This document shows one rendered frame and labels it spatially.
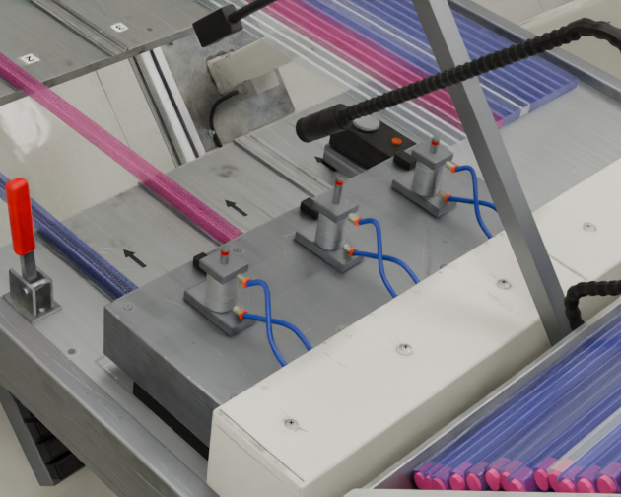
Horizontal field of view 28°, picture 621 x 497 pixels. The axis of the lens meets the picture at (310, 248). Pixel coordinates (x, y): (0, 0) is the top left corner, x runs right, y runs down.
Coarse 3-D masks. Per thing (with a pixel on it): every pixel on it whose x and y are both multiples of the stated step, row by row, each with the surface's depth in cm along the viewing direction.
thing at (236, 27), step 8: (224, 8) 96; (232, 8) 97; (208, 16) 98; (216, 16) 97; (224, 16) 96; (192, 24) 100; (200, 24) 99; (208, 24) 98; (216, 24) 97; (224, 24) 97; (232, 24) 97; (240, 24) 97; (200, 32) 99; (208, 32) 98; (216, 32) 98; (224, 32) 97; (232, 32) 97; (200, 40) 100; (208, 40) 99; (216, 40) 98
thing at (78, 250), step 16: (0, 176) 103; (0, 192) 102; (32, 208) 100; (48, 224) 99; (64, 240) 98; (80, 240) 98; (80, 256) 97; (96, 256) 97; (96, 272) 96; (112, 272) 96; (112, 288) 95; (128, 288) 94
